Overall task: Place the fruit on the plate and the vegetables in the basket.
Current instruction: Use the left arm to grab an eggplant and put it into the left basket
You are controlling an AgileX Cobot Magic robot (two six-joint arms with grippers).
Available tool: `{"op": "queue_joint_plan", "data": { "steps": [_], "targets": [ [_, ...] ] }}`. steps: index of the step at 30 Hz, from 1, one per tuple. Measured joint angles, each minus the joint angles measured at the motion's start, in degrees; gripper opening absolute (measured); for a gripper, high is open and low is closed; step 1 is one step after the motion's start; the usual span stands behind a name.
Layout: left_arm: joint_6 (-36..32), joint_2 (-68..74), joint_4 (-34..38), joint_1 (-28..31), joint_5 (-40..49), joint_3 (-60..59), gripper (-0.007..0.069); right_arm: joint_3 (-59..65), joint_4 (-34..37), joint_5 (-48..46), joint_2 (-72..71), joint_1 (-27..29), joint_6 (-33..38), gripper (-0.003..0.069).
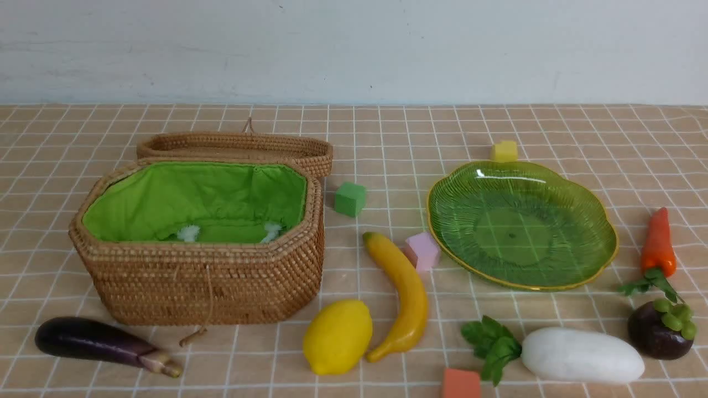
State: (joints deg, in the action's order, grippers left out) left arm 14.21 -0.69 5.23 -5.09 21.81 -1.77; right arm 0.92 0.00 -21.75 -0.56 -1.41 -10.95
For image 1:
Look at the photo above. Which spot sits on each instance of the yellow banana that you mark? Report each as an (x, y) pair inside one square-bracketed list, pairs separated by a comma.
[(411, 322)]

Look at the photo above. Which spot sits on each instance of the yellow lemon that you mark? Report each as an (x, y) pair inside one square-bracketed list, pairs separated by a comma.
[(338, 337)]

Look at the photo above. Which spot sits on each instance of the white radish with leaves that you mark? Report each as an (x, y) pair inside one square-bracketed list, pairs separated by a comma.
[(554, 353)]

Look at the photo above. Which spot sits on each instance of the purple eggplant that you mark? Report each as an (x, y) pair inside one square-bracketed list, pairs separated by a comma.
[(86, 339)]

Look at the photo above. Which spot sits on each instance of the orange carrot with leaves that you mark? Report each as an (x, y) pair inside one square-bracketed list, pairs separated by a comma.
[(658, 260)]

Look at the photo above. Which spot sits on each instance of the dark purple mangosteen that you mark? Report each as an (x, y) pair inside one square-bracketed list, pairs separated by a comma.
[(662, 329)]

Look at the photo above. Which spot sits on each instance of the green foam cube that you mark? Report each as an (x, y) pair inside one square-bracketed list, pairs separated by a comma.
[(350, 199)]

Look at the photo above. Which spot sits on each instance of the woven rattan basket lid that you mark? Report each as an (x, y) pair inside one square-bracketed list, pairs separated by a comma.
[(313, 155)]

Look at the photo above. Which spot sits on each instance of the pink foam cube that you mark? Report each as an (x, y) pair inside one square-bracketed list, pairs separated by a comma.
[(423, 251)]

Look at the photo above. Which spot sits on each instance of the woven rattan basket green lining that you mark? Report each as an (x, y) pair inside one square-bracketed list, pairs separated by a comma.
[(172, 241)]

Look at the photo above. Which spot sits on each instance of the yellow foam cube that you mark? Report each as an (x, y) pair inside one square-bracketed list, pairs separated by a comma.
[(505, 151)]

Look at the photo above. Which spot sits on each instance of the green glass leaf plate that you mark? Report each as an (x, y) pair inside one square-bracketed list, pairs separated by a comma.
[(521, 225)]

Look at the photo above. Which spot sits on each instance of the orange foam cube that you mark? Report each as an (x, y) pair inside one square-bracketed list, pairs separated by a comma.
[(458, 383)]

